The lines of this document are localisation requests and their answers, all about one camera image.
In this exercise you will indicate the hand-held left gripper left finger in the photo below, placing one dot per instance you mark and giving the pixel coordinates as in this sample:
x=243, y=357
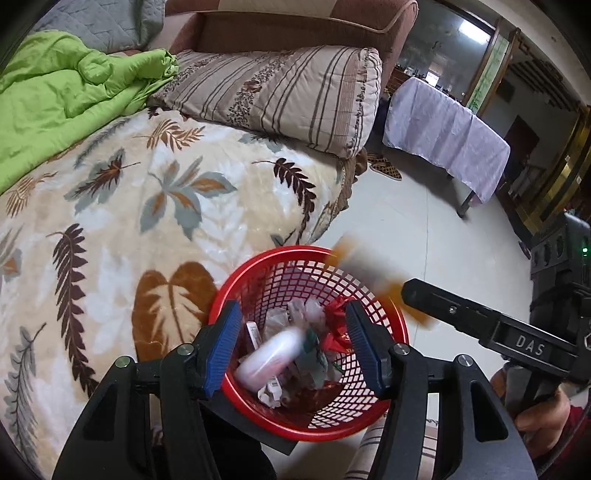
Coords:
x=226, y=341

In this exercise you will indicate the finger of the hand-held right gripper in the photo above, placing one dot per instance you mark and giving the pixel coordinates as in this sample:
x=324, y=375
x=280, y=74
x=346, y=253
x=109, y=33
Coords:
x=443, y=309

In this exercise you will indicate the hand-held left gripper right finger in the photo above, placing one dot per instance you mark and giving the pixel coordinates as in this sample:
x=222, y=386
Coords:
x=362, y=341

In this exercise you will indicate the red plastic bag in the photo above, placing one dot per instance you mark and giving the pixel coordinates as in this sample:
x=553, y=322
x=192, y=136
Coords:
x=339, y=332

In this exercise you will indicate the white medicine box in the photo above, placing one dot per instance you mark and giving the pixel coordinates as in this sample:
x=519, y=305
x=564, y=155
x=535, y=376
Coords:
x=253, y=337

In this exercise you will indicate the white spray bottle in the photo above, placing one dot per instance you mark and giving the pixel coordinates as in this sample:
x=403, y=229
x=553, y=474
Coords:
x=272, y=357

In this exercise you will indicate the white plastic wad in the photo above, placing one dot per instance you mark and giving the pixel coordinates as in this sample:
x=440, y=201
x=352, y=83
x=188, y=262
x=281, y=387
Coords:
x=281, y=318

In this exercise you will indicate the orange box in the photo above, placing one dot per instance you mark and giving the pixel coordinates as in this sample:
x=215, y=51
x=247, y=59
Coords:
x=364, y=267

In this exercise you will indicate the red plastic basket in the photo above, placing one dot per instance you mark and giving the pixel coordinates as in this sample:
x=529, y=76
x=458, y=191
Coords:
x=300, y=427

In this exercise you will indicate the person's right forearm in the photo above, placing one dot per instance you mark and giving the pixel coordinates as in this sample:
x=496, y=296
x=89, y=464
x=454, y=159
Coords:
x=575, y=436

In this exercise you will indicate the person's right hand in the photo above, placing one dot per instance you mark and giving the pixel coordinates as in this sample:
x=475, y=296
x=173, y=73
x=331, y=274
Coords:
x=545, y=417

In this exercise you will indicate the crumpled white paper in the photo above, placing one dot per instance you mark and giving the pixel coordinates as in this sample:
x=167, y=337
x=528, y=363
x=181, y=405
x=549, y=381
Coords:
x=270, y=392

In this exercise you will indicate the black flat board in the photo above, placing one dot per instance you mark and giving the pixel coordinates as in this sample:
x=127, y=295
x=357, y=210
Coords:
x=249, y=422

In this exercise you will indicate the gold framed panel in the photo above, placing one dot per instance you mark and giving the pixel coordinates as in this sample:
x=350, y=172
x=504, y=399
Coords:
x=558, y=184

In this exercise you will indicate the striped cloth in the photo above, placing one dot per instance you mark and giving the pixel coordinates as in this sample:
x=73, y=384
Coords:
x=360, y=457

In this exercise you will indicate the leopard print slipper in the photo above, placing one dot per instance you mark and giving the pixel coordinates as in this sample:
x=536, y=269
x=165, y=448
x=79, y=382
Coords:
x=387, y=170
x=376, y=157

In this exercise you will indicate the leaf print blanket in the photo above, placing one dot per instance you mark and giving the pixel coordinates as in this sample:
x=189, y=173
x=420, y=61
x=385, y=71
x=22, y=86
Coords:
x=115, y=230

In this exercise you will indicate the lavender tablecloth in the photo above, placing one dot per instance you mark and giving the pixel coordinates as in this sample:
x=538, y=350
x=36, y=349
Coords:
x=443, y=129

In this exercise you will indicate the striped beige pillow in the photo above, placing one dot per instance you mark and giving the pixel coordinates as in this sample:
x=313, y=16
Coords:
x=277, y=92

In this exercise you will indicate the glass display cabinet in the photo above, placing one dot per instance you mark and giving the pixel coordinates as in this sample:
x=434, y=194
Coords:
x=443, y=41

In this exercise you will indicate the green quilt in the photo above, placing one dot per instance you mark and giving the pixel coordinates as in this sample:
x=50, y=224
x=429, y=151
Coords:
x=55, y=92

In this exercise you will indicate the brown padded headboard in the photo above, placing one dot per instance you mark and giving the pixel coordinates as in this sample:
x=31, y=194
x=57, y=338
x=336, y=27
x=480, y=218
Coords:
x=277, y=27

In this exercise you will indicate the grey quilted pillow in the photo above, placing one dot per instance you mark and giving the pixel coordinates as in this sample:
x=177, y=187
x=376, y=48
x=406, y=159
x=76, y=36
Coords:
x=92, y=23

